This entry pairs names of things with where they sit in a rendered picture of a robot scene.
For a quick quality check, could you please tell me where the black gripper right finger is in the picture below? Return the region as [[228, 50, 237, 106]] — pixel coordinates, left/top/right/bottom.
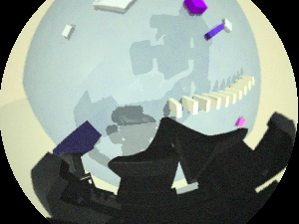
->
[[166, 116, 247, 184]]

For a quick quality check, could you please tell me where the cream domino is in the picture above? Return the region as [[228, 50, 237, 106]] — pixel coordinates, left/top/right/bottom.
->
[[231, 84, 246, 95], [235, 79, 250, 91], [225, 87, 242, 100], [169, 99, 182, 118], [182, 96, 198, 114], [193, 95, 210, 112], [239, 76, 254, 85], [219, 91, 237, 104], [203, 93, 221, 111], [211, 92, 229, 108]]

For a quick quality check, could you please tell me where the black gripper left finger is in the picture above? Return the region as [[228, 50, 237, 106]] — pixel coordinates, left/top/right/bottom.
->
[[108, 118, 180, 188]]

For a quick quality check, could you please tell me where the pink rectangular block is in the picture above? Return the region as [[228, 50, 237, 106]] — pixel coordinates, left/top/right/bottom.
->
[[234, 118, 245, 127]]

